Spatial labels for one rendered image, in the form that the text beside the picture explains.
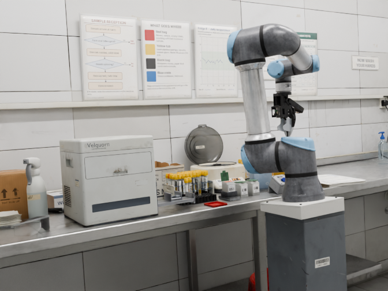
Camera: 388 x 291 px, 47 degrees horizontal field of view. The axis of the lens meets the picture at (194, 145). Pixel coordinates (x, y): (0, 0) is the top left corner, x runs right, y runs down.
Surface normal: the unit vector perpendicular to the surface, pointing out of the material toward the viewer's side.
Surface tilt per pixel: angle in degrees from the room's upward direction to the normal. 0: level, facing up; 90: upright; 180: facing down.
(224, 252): 90
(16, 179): 88
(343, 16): 90
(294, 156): 88
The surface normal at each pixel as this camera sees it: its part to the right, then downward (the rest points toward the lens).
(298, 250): -0.86, 0.07
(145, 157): 0.51, 0.01
